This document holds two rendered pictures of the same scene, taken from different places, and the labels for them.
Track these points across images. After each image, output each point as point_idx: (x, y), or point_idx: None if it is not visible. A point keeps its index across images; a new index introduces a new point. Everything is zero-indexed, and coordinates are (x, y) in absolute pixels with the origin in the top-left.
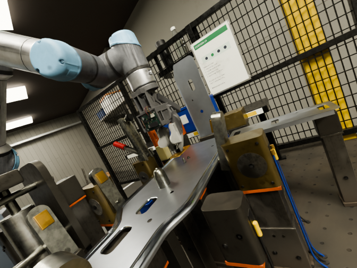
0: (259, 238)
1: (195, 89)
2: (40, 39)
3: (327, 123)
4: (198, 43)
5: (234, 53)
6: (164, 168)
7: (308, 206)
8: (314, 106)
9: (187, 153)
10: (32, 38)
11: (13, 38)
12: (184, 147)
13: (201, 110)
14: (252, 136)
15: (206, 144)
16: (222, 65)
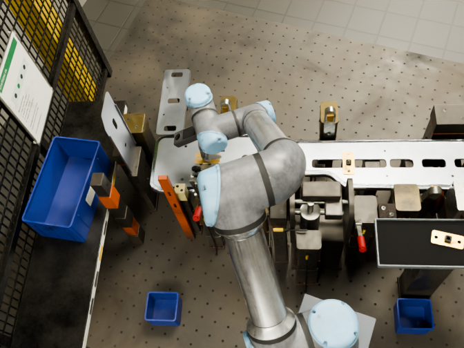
0: None
1: (117, 126)
2: (256, 111)
3: None
4: (1, 80)
5: (32, 70)
6: None
7: None
8: (166, 77)
9: (186, 170)
10: (261, 112)
11: (268, 117)
12: (197, 159)
13: (103, 153)
14: (233, 100)
15: (174, 155)
16: (31, 93)
